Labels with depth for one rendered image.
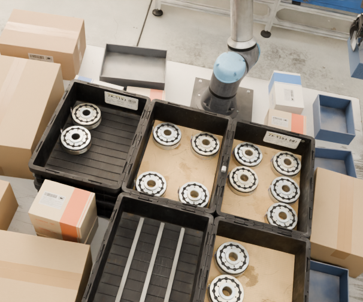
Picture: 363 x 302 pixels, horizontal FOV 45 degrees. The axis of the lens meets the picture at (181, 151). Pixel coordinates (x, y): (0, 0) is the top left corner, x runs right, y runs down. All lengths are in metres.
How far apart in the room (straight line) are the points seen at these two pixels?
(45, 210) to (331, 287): 0.97
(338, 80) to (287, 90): 1.42
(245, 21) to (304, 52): 1.75
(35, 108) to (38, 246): 0.50
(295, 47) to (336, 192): 1.99
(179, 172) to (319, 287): 0.61
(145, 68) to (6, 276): 1.03
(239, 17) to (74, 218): 0.94
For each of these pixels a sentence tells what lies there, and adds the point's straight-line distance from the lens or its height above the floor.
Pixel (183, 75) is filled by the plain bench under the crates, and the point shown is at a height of 0.70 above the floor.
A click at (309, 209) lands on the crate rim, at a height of 0.92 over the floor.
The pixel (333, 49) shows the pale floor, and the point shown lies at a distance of 3.58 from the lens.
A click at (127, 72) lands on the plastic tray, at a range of 1.92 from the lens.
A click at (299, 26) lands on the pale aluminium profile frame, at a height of 0.14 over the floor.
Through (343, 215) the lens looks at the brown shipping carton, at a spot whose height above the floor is 0.86.
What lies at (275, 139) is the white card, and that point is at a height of 0.88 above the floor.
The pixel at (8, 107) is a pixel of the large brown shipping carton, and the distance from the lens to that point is 1.63.
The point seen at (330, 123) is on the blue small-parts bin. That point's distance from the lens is 2.02.
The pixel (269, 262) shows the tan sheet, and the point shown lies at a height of 0.83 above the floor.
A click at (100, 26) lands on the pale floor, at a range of 3.32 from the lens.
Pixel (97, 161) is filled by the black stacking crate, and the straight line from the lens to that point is 1.54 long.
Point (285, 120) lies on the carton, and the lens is 1.85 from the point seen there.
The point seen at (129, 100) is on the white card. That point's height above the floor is 0.90.
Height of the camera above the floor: 2.12
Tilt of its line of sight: 54 degrees down
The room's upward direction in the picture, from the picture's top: 12 degrees clockwise
